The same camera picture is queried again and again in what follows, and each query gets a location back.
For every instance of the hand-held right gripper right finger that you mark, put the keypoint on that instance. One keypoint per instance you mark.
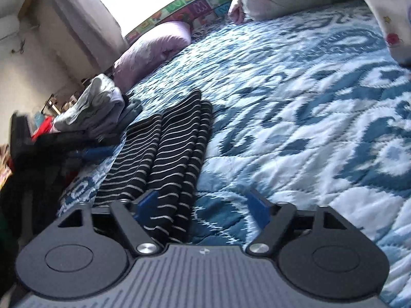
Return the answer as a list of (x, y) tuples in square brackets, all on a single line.
[(259, 210)]

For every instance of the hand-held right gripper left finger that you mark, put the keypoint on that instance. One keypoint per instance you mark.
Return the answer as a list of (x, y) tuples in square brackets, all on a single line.
[(146, 205)]

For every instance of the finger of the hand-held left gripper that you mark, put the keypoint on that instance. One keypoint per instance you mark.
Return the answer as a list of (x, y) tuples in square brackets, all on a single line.
[(96, 152)]

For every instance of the black white striped garment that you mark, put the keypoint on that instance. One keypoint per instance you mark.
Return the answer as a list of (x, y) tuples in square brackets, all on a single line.
[(173, 154)]

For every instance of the stack of folded grey clothes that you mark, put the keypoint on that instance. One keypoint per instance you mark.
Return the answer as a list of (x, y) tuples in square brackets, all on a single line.
[(93, 106)]

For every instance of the red cloth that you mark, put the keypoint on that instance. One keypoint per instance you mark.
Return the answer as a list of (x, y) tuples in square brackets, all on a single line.
[(43, 126)]

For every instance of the blue white patterned bedspread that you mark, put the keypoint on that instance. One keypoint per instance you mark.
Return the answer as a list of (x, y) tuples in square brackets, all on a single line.
[(305, 128)]

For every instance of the purple pillow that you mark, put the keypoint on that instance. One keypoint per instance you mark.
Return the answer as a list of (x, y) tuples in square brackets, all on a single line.
[(151, 51)]

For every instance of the beige curtain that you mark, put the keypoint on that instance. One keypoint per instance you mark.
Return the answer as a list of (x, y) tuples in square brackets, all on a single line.
[(86, 9)]

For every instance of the colourful picture play mat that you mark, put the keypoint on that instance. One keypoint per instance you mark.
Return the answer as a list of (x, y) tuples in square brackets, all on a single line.
[(199, 9)]

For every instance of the floral printed white blanket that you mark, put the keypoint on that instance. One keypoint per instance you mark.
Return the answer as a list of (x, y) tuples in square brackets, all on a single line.
[(388, 16)]

